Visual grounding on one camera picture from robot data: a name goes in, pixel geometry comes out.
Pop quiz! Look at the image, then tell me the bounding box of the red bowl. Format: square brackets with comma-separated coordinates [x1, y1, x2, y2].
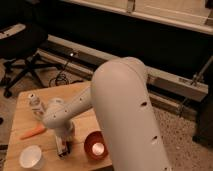
[84, 131, 108, 161]

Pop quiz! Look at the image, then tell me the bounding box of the black office chair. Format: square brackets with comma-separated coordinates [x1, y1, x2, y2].
[0, 23, 62, 98]

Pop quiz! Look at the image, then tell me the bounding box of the clear plastic bottle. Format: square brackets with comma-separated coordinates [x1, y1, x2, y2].
[28, 93, 45, 120]

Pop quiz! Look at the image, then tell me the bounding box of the black cable on floor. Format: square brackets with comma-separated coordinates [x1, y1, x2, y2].
[48, 53, 84, 88]

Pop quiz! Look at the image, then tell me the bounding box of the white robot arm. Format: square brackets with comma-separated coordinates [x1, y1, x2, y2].
[43, 57, 172, 171]

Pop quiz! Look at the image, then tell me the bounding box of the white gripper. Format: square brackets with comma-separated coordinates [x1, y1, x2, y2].
[54, 122, 75, 154]

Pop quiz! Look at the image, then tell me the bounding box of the white paper cup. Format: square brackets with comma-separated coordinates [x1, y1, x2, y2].
[19, 145, 44, 170]

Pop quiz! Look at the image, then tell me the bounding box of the orange carrot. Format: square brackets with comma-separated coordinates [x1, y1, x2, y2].
[20, 125, 46, 140]

